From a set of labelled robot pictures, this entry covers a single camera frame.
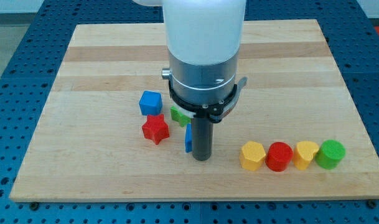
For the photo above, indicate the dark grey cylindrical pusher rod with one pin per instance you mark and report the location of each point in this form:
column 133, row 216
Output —
column 202, row 138

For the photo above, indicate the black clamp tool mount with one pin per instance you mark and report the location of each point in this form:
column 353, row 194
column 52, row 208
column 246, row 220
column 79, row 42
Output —
column 214, row 113

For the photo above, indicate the blue triangle block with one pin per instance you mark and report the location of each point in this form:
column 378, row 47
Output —
column 188, row 138

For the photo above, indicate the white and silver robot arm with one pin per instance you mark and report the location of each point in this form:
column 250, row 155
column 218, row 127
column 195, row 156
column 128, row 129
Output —
column 203, row 41

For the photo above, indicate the green block behind arm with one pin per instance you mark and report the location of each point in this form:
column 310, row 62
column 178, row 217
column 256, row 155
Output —
column 178, row 116

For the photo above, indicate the red star block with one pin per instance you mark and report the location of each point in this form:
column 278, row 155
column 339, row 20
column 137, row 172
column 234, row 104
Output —
column 155, row 128

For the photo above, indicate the yellow hexagon block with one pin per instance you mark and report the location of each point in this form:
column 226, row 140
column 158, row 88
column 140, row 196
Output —
column 252, row 155

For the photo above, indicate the blue cube block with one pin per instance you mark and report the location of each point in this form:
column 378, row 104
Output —
column 150, row 103

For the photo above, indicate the red cylinder block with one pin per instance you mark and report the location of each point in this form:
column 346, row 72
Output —
column 279, row 156

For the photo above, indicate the light wooden board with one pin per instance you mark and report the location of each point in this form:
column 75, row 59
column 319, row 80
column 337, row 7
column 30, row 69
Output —
column 88, row 145

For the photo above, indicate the yellow heart block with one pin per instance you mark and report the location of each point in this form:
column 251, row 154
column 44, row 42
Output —
column 304, row 153

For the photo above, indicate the green cylinder block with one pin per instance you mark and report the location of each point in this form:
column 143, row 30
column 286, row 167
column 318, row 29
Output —
column 330, row 154

